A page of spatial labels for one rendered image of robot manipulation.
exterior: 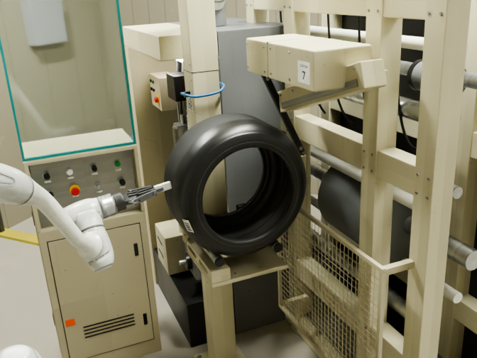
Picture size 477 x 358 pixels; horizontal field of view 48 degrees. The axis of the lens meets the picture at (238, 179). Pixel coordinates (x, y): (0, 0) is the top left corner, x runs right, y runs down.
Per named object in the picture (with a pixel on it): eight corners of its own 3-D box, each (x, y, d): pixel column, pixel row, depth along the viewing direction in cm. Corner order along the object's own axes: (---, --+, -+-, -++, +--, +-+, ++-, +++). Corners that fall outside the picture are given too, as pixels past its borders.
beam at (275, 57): (245, 71, 245) (243, 38, 240) (294, 65, 254) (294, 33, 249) (312, 93, 192) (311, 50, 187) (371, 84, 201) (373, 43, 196)
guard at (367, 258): (278, 306, 300) (275, 191, 276) (281, 305, 301) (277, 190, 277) (375, 417, 222) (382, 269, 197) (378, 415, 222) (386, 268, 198)
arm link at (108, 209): (95, 194, 214) (110, 189, 215) (101, 214, 217) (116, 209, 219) (99, 201, 206) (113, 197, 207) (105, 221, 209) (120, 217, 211)
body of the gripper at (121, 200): (113, 198, 208) (136, 190, 211) (110, 191, 215) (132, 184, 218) (118, 215, 211) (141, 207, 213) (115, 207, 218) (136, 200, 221)
